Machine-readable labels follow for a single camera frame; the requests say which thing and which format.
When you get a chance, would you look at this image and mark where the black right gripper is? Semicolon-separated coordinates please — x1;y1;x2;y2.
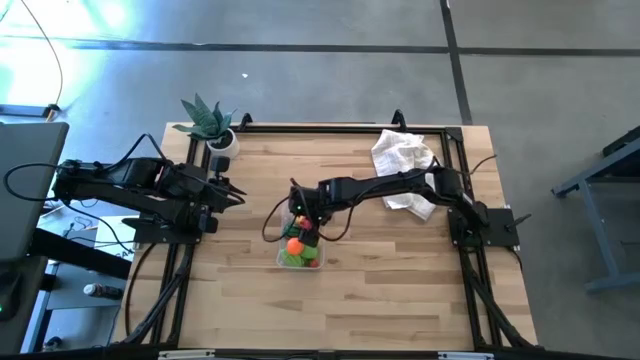
287;180;335;249

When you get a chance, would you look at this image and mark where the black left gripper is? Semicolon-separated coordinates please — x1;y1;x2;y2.
192;173;248;214

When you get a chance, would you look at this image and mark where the green toy starfruit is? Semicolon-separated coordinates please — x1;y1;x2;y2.
279;248;306;269

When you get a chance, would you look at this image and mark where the clear plastic tupperware container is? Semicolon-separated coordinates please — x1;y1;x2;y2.
275;198;326;271

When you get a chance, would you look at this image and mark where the potted plant white pot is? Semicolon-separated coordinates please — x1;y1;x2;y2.
172;92;241;161

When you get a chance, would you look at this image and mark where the white checked cloth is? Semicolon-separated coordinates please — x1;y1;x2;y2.
370;128;438;222

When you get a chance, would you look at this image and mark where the white printed sheet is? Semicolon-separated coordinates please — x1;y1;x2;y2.
93;214;139;262

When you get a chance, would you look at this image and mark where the dark bottle white cap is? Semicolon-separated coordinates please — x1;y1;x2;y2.
82;282;126;301

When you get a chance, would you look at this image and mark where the grey cart surface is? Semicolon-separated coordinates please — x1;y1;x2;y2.
0;121;70;264

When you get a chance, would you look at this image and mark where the thick black smooth cable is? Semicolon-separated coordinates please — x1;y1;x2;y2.
261;177;357;245

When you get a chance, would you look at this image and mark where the black aluminium rig frame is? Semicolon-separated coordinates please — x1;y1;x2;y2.
112;122;539;360

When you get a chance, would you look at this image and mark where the blue metal frame table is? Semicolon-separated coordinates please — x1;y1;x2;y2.
551;124;640;295

